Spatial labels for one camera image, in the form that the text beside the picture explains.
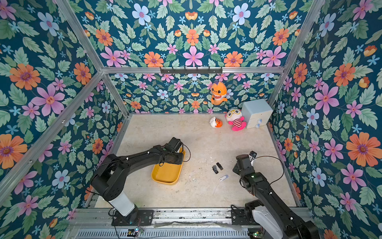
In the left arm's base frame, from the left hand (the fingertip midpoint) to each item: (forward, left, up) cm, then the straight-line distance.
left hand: (183, 158), depth 92 cm
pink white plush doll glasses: (+29, -39, +3) cm, 48 cm away
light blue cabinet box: (+26, -54, +9) cm, 60 cm away
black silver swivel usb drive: (-8, -20, -3) cm, 21 cm away
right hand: (-8, -33, +3) cm, 34 cm away
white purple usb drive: (-13, -23, -3) cm, 27 cm away
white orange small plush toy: (+26, -24, +2) cm, 35 cm away
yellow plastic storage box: (-8, +9, -2) cm, 13 cm away
